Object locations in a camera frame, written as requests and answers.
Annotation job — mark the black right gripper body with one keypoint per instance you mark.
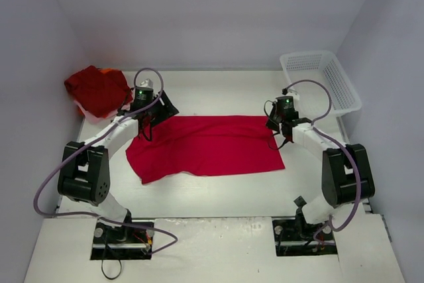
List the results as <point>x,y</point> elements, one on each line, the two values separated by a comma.
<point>273,121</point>

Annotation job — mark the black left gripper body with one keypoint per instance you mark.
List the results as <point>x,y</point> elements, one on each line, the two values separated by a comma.
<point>164,109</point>

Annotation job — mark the magenta t shirt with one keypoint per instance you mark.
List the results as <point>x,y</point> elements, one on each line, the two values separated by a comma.
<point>205,146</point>

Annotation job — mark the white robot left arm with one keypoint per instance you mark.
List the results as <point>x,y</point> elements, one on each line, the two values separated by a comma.
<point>85,177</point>

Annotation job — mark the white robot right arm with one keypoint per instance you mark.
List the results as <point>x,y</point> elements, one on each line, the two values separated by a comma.
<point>346,176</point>

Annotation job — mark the dark red folded t shirt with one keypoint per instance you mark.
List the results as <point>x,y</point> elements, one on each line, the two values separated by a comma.
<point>99,91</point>

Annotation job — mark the pink folded t shirt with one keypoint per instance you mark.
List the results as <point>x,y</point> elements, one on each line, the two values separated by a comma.
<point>92,118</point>

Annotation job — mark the white plastic basket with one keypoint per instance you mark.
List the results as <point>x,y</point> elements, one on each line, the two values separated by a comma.
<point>321,82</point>

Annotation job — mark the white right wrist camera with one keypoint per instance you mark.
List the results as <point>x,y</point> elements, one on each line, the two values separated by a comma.
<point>292,93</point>

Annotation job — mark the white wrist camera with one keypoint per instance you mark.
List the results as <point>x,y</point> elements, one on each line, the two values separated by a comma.
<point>147,83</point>
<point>292,93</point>

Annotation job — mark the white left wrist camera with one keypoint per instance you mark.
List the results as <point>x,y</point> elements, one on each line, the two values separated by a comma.
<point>147,83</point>

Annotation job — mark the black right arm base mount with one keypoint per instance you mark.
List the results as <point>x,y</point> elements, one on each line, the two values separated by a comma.
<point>293,236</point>

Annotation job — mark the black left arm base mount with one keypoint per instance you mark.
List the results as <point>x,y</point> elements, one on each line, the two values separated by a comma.
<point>121,243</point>

